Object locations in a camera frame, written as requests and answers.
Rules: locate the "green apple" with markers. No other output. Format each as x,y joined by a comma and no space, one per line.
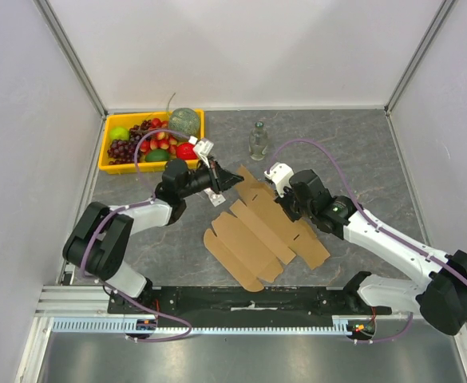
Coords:
119,133

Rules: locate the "small white packet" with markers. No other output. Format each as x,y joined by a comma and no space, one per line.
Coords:
216,199

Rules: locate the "dark purple grape bunch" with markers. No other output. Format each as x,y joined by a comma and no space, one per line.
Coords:
123,152

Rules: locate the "red tomato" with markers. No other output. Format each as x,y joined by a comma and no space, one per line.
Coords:
185,151

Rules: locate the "yellow plastic bin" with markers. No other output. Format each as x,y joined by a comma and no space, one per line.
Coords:
127,121

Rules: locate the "red cherry bunch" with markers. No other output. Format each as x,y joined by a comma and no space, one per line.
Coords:
159,140

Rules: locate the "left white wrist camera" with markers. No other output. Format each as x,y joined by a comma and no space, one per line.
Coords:
202,149

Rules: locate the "green avocado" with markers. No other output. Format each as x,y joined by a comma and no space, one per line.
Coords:
157,155

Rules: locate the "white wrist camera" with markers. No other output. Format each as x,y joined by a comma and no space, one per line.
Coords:
278,175
202,149

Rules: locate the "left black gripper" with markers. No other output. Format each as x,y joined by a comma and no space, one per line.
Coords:
221,178

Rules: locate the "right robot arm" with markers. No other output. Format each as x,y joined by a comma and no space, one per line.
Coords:
436,283

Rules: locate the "clear glass bottle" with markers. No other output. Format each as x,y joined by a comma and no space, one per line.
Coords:
258,141

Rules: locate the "brown cardboard box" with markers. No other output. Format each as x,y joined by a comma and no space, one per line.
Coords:
254,240

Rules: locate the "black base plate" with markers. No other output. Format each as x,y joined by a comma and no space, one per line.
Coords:
213,306

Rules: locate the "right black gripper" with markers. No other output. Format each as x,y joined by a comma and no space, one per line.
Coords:
287,203

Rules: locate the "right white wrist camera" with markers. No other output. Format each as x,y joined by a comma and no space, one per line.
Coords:
278,175

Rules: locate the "green netted melon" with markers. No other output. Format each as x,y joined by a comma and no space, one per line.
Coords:
184,122

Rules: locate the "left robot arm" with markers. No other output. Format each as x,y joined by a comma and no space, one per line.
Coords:
98,243

